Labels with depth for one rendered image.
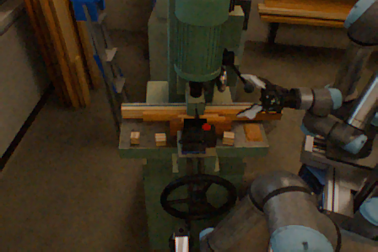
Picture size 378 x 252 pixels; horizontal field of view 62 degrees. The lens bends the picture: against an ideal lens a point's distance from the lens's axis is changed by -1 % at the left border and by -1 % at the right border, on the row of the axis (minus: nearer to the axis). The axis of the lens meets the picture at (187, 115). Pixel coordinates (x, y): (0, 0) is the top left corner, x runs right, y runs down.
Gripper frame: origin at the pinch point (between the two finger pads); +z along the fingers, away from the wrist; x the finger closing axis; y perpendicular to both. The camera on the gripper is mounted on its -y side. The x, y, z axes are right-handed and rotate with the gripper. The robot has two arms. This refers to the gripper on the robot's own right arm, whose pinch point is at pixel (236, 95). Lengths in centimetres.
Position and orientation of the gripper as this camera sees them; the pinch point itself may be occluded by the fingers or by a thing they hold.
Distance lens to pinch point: 111.0
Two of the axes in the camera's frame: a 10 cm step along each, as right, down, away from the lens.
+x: -0.4, 8.9, 4.5
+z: -10.0, 0.0, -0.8
